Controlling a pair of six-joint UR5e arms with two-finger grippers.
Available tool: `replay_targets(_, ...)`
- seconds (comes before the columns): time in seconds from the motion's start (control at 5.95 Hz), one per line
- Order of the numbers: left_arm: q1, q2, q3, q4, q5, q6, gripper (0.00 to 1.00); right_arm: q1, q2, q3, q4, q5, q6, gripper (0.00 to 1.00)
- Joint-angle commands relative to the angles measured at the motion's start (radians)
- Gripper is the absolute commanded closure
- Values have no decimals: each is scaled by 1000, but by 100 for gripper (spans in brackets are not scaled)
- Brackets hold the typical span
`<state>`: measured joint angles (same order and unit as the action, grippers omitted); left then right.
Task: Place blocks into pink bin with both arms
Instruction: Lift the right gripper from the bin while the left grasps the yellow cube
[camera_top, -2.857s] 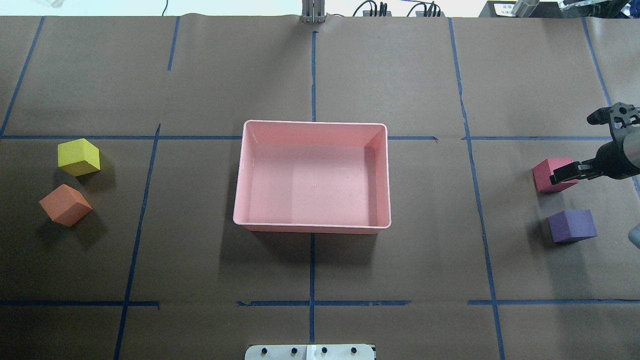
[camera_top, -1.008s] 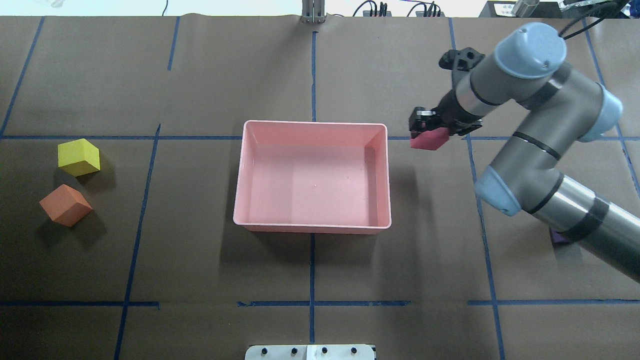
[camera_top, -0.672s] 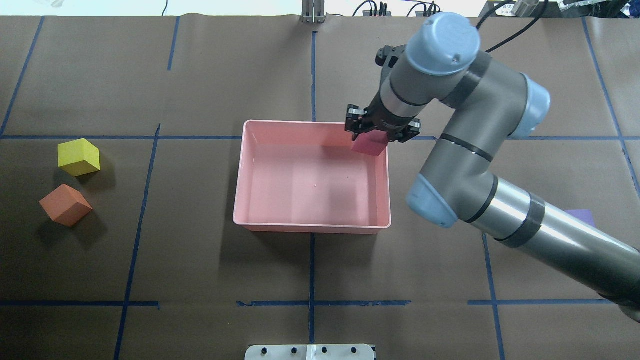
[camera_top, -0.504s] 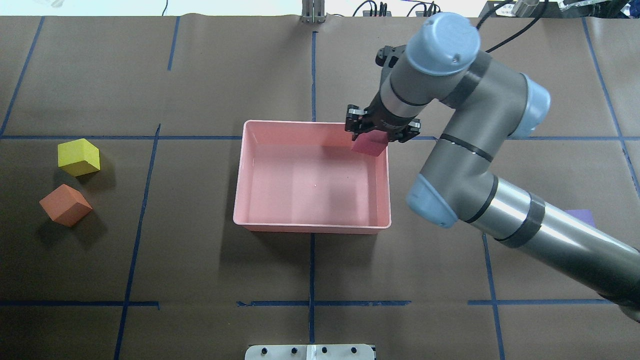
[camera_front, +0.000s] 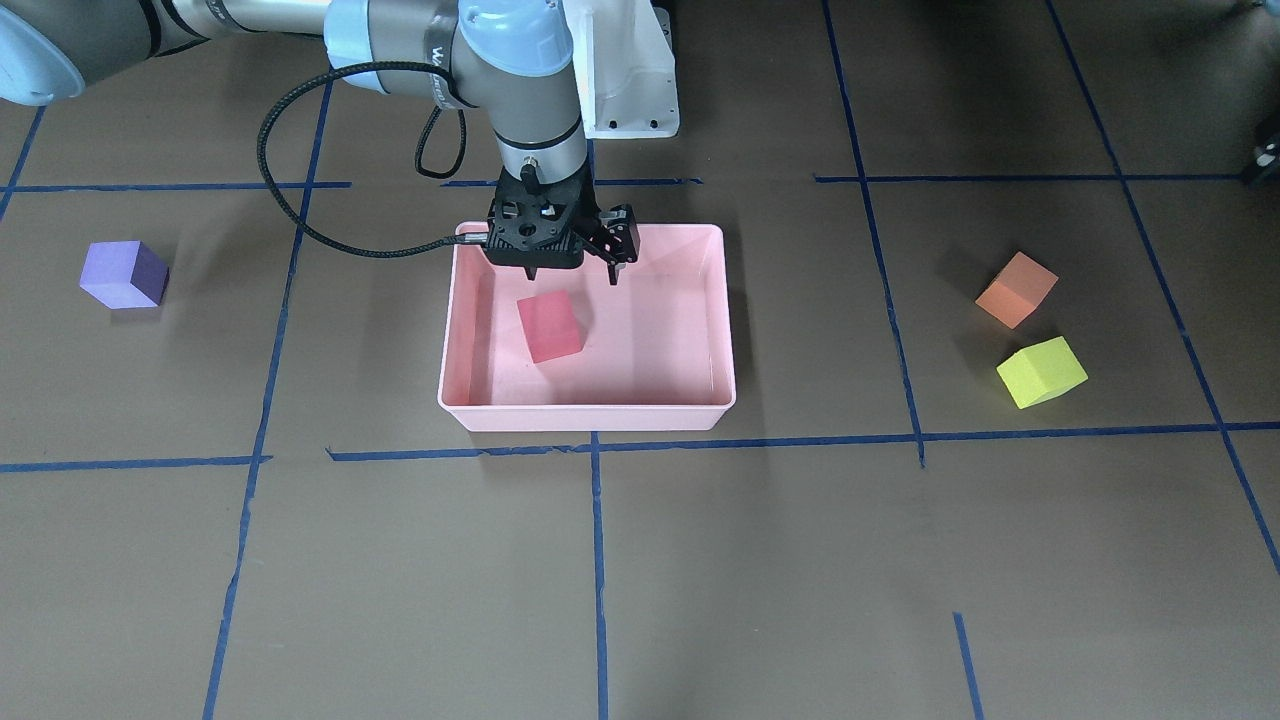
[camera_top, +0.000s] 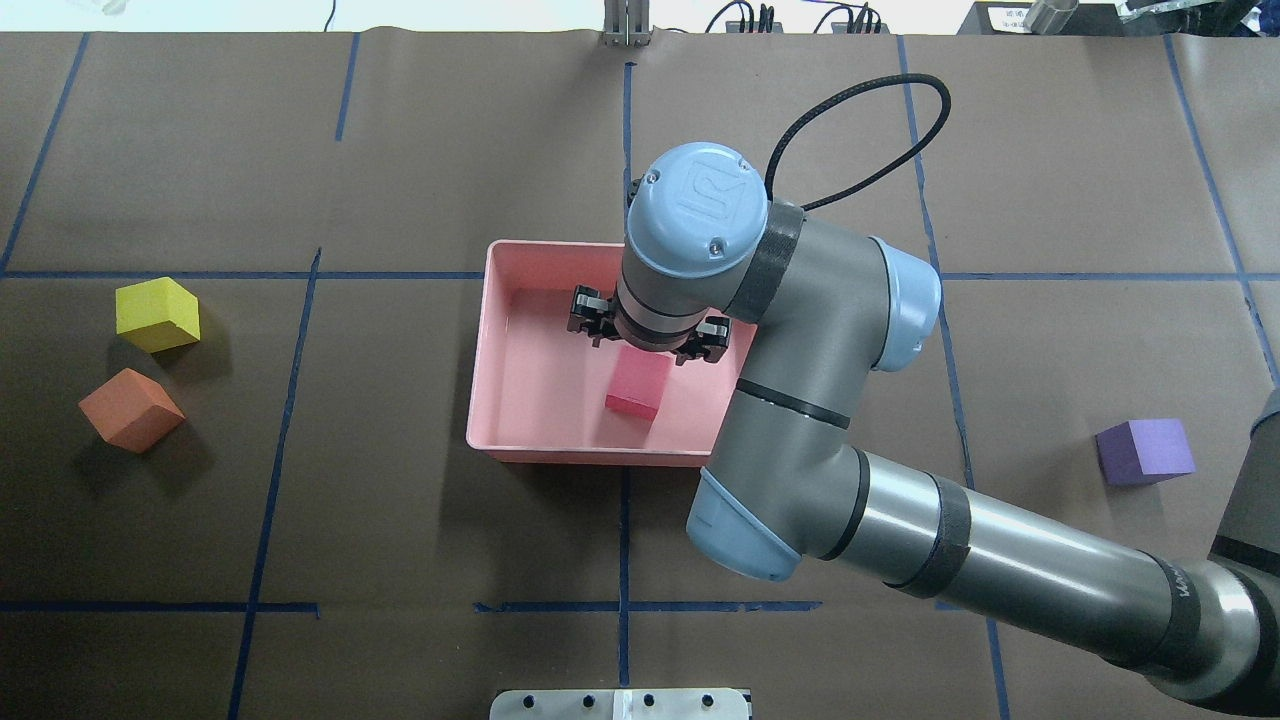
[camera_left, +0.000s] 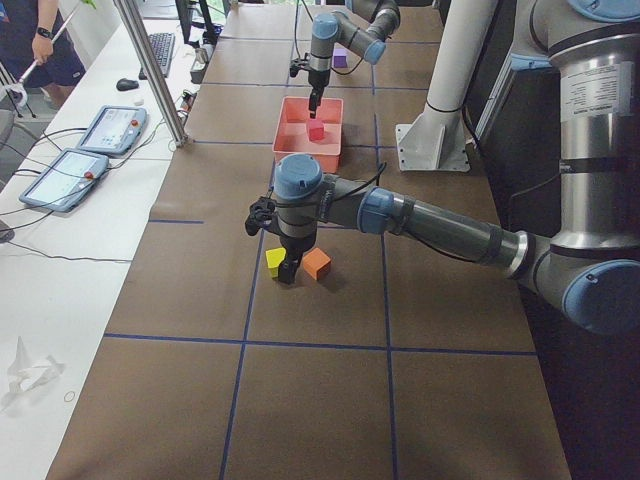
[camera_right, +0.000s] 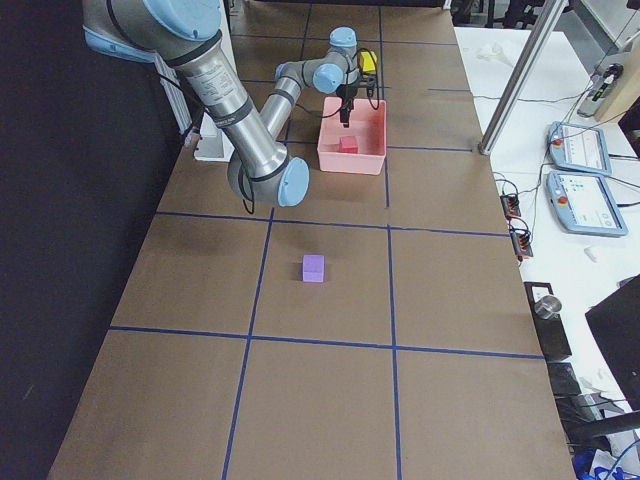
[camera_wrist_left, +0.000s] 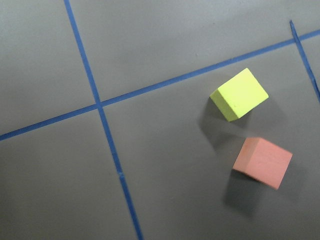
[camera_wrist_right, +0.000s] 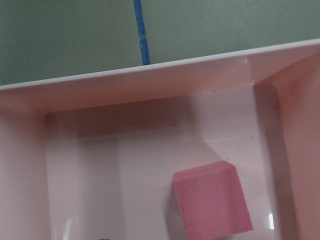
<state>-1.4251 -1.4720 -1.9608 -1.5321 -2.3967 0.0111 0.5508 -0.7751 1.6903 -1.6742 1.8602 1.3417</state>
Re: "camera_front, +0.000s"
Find yellow-green foam block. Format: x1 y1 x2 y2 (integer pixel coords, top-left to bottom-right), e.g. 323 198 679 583
996 336 1089 409

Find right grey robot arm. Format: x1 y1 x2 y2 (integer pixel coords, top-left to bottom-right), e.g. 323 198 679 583
1 1 639 284

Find pink plastic bin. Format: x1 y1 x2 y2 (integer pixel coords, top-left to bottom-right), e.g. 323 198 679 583
436 224 737 432

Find purple foam block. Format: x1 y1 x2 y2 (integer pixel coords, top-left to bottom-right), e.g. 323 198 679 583
79 240 170 310

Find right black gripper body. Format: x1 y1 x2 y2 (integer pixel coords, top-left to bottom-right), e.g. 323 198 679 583
484 165 602 269

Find pink foam block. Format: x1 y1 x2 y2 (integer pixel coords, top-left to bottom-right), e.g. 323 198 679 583
516 290 585 364

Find orange foam block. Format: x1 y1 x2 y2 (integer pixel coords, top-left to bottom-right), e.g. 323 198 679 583
975 251 1059 329

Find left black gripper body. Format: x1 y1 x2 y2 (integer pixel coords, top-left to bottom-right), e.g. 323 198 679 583
1244 140 1279 187

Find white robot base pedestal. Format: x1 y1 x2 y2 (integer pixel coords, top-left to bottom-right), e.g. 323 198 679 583
563 1 681 140

